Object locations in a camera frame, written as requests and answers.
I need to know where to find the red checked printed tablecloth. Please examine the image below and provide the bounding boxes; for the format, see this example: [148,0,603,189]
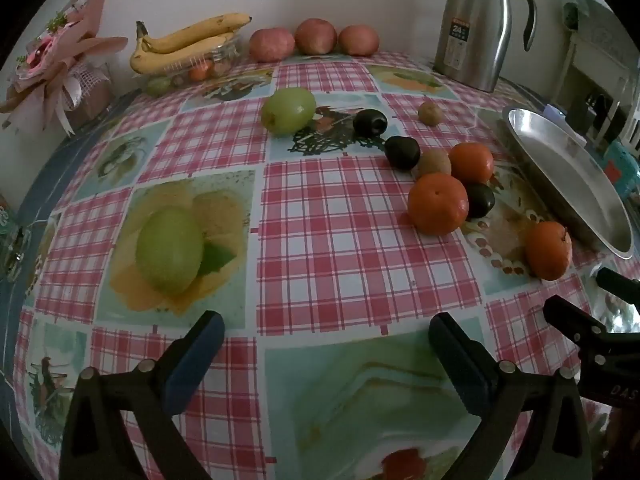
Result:
[10,50,640,480]

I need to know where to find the orange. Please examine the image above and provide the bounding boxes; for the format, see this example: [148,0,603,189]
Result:
[407,172,470,236]
[524,221,573,282]
[448,142,495,185]

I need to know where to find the black power adapter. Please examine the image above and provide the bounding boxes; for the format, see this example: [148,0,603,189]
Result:
[570,91,608,145]

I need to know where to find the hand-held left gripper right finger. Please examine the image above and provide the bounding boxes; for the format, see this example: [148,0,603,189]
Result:
[415,312,593,480]

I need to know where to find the yellow banana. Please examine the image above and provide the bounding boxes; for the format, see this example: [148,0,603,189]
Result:
[136,13,252,55]
[130,32,238,75]

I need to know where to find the clear glass bowl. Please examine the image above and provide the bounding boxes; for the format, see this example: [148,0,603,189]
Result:
[135,40,242,98]

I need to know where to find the green mango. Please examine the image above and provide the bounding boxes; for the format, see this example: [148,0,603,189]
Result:
[260,87,317,136]

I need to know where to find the teal plastic box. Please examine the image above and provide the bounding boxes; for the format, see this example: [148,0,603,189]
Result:
[602,141,640,201]

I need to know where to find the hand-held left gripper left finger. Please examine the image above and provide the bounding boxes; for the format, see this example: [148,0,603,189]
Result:
[59,311,226,480]

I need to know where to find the steel thermos jug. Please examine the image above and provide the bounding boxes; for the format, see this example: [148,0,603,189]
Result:
[432,0,538,93]

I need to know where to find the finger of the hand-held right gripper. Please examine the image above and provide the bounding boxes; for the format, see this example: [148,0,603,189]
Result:
[543,295,640,367]
[596,267,640,307]

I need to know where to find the round steel plate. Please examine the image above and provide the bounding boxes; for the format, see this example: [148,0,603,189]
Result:
[502,106,635,261]

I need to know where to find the pink flower bouquet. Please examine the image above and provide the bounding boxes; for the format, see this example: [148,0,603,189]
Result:
[0,0,130,136]

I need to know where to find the white wooden chair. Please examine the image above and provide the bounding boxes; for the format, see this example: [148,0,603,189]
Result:
[562,0,640,156]

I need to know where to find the brown kiwi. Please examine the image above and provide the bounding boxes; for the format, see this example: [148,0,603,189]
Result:
[412,148,453,179]
[418,101,443,126]

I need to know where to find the black plum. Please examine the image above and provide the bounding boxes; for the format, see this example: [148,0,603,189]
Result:
[384,135,421,171]
[465,182,496,219]
[352,108,389,137]

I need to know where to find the red apple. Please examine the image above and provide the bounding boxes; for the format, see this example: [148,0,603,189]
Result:
[249,27,296,63]
[338,25,380,57]
[294,18,337,55]

